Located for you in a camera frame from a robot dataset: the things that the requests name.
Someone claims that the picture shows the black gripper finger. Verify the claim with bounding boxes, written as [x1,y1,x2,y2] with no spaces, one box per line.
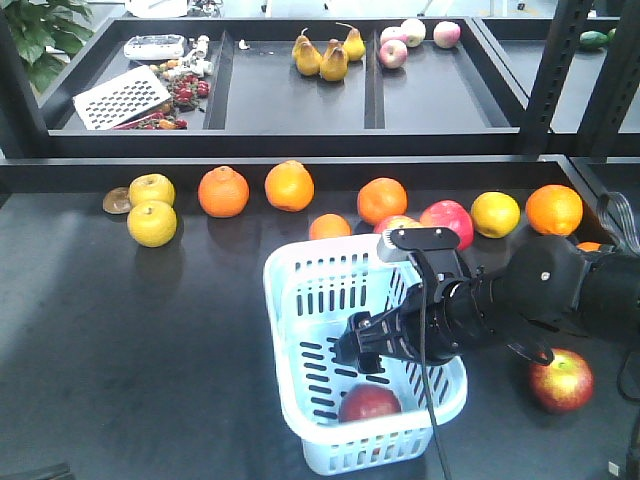
[0,463,73,480]

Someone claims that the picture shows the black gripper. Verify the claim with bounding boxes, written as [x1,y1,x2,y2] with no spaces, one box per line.
[334,284,462,374]

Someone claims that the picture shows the dark red apple lowest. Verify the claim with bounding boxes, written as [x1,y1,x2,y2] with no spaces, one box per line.
[338,384,402,423]

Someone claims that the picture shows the light blue plastic basket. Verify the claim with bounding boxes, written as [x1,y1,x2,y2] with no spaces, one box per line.
[263,234,467,475]

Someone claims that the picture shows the red yellow apple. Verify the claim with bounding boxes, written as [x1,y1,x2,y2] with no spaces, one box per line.
[528,348,595,414]

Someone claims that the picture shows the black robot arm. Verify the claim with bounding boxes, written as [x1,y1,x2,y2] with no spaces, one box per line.
[334,227,639,374]

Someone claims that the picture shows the orange behind red apples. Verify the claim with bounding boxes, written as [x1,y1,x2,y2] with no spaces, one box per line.
[357,177,408,226]

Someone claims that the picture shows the small mandarin front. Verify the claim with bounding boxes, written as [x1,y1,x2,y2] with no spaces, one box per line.
[309,213,352,240]

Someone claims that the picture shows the red apple with stem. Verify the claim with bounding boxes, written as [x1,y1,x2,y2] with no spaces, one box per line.
[373,215,422,234]

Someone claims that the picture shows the black wooden produce display stand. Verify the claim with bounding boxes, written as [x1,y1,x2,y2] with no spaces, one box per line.
[1,155,639,479]

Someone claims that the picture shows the plain red apple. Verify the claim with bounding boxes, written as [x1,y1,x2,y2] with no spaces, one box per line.
[419,200,474,251]

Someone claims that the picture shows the large orange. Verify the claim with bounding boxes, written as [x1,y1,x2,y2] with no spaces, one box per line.
[525,184,583,236]
[264,159,315,212]

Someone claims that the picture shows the yellow green apple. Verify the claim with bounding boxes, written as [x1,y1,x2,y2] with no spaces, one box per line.
[470,191,521,239]

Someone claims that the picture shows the knobbed orange left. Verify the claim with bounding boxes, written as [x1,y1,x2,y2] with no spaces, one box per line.
[198,166,250,218]

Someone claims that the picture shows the large orange right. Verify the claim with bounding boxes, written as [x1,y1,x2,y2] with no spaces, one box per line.
[525,184,583,236]

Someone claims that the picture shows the front yellow asian pear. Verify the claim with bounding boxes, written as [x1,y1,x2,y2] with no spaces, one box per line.
[127,200,178,248]

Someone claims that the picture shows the yellow asian pear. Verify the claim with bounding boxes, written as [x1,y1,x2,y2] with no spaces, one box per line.
[127,200,178,248]
[129,173,176,207]

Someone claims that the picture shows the mandarin right of pair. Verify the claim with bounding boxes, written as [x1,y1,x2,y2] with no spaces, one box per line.
[577,241,601,252]

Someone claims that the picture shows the rear yellow asian pear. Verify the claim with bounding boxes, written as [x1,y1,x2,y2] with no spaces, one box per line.
[129,173,176,207]

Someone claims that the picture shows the brown pear middle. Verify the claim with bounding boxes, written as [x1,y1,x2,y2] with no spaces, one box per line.
[320,39,349,82]

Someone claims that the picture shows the brown pear front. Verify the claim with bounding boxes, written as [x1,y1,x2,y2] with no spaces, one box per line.
[296,42,322,77]

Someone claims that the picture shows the brown pear left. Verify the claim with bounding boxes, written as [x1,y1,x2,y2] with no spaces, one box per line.
[291,27,310,62]

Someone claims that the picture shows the pink apple front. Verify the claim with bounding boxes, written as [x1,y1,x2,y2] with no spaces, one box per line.
[378,39,408,70]

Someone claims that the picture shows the pink apple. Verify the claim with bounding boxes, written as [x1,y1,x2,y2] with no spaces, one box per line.
[433,21,461,49]
[400,18,426,48]
[378,39,408,70]
[379,26,407,45]

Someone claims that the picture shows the brown pear long stem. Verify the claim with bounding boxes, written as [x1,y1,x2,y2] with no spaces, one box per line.
[337,22,366,62]

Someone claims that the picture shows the pile of red strawberries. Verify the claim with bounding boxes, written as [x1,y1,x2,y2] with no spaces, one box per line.
[114,59,211,130]

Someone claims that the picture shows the pink apple back left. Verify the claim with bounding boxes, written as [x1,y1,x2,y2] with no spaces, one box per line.
[379,26,407,45]

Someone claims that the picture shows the pink apple back middle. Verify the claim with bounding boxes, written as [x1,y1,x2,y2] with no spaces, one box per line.
[400,18,426,48]

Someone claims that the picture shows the pink apple right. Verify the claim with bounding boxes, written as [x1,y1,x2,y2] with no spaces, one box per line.
[433,21,461,49]

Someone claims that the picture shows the white plastic fittings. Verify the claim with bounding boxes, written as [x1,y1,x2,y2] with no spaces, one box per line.
[163,35,213,80]

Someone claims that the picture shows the white perforated tray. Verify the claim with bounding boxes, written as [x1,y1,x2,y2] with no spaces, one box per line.
[73,65,171,130]

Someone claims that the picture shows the white device box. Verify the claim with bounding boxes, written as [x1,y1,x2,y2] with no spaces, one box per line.
[123,34,186,61]

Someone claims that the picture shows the avocado far left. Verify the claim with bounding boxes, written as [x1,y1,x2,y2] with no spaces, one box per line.
[579,30,609,51]

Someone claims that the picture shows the potted green plant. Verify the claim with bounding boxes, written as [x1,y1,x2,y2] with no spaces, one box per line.
[1,0,93,93]

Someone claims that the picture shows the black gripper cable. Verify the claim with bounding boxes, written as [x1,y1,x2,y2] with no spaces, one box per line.
[407,249,454,480]

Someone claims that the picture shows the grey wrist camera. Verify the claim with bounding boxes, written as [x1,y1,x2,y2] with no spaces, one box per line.
[376,227,460,263]

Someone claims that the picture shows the grey ribbon cable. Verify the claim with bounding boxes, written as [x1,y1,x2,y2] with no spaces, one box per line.
[595,191,640,256]

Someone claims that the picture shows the black shelf upright post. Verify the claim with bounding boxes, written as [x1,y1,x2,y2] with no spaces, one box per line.
[516,0,593,157]

